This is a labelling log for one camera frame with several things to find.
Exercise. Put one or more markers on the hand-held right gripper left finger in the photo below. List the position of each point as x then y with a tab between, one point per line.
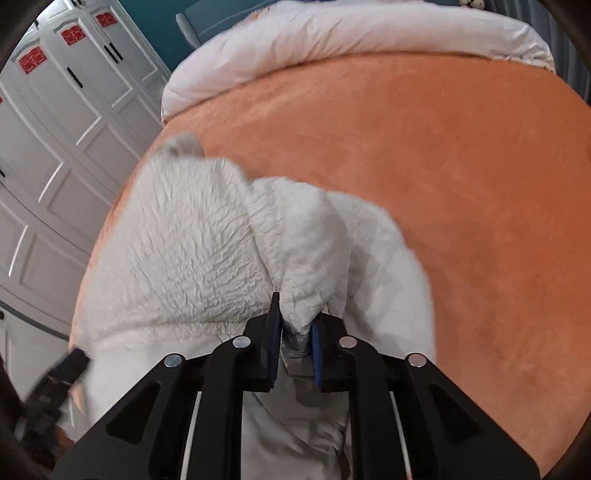
273	341

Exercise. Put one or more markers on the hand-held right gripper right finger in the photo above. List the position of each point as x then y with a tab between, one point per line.
317	355

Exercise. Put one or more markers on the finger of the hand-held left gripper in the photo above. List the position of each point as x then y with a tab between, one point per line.
71	363

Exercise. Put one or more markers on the white fleece jacket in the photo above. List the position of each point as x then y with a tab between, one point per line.
184	240

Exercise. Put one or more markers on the orange bed blanket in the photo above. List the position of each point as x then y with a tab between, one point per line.
461	184

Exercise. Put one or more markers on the white panelled wardrobe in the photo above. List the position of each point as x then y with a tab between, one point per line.
69	138

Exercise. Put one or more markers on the red wardrobe sticker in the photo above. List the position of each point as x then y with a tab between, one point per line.
71	34
32	60
105	19

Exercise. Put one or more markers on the pale pink duvet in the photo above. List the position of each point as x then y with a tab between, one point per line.
346	27

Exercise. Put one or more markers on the teal padded headboard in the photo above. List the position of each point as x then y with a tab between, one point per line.
194	23

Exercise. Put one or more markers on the black and white plush toy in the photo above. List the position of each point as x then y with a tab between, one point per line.
471	3

